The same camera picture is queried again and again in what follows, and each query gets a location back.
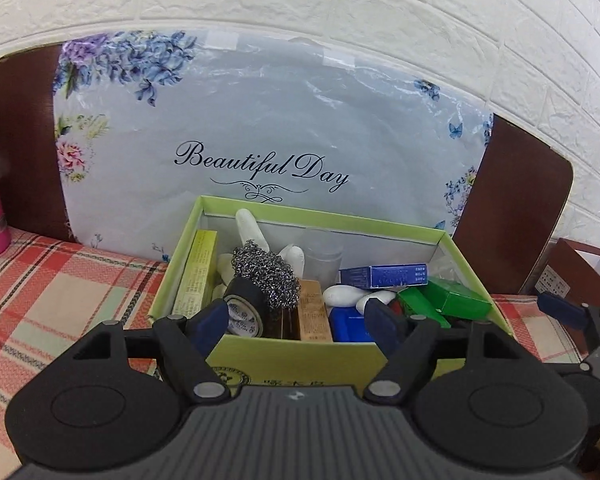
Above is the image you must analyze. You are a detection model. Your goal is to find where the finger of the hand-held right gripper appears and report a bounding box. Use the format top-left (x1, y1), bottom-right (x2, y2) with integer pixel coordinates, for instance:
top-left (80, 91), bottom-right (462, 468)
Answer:
top-left (537, 291), bottom-right (598, 333)

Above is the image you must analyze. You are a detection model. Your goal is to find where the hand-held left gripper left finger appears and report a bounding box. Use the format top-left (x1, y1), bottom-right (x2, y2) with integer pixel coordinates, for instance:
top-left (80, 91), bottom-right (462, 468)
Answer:
top-left (65, 299), bottom-right (233, 403)

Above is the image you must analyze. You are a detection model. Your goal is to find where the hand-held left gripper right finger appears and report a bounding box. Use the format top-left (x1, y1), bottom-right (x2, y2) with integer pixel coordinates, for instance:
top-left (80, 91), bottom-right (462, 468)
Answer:
top-left (362, 297), bottom-right (528, 403)

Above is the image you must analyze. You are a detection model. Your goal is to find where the blue plastic jar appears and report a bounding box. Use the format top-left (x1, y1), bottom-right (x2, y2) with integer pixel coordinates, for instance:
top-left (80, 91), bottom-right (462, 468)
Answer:
top-left (328, 306), bottom-right (378, 343)

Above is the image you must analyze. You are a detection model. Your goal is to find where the black tape roll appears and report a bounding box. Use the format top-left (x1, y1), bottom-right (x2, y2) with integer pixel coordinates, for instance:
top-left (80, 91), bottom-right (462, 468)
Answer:
top-left (223, 277), bottom-right (268, 338)

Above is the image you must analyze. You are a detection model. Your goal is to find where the blue and white medicine box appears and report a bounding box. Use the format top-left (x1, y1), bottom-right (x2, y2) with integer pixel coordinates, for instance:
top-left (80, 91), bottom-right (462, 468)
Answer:
top-left (339, 263), bottom-right (429, 289)

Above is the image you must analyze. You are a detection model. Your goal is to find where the white work glove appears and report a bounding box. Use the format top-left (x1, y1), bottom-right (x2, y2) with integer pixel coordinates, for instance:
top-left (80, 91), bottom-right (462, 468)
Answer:
top-left (215, 208), bottom-right (307, 301)
top-left (324, 285), bottom-right (398, 314)

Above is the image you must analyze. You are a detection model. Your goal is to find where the pale yellow-green long box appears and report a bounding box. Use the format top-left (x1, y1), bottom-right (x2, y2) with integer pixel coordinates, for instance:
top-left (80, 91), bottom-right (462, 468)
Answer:
top-left (172, 230), bottom-right (218, 317)

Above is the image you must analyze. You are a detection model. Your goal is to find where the olive brown small box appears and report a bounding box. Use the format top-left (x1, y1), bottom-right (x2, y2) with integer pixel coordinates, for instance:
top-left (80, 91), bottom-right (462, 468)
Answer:
top-left (297, 280), bottom-right (332, 343)

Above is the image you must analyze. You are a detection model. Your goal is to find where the green small box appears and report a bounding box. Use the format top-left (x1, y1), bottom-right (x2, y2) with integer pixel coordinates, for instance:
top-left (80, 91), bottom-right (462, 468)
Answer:
top-left (396, 280), bottom-right (492, 329)

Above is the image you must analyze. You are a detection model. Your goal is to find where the steel wool scrubber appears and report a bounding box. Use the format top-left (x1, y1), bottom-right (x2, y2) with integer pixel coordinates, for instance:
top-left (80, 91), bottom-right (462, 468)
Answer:
top-left (230, 240), bottom-right (302, 307)

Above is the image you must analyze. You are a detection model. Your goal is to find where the light green cardboard box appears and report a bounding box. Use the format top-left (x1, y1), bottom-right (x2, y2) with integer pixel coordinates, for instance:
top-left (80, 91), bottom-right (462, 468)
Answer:
top-left (147, 195), bottom-right (506, 396)

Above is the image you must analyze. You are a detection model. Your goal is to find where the brown cardboard box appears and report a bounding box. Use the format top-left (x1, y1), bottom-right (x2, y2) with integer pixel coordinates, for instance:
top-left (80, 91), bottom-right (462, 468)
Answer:
top-left (520, 237), bottom-right (600, 306)

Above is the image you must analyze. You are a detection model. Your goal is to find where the clear plastic cup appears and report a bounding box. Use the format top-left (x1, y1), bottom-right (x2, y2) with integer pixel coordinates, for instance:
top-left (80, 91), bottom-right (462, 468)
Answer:
top-left (304, 227), bottom-right (344, 283)

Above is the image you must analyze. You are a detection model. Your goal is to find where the plaid blanket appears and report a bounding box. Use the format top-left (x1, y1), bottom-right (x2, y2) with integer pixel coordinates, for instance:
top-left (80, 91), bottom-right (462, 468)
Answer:
top-left (0, 227), bottom-right (588, 466)

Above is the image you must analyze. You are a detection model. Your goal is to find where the floral plastic bedding package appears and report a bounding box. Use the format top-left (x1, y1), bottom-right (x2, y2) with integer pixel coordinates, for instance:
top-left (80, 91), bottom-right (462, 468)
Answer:
top-left (54, 30), bottom-right (495, 263)

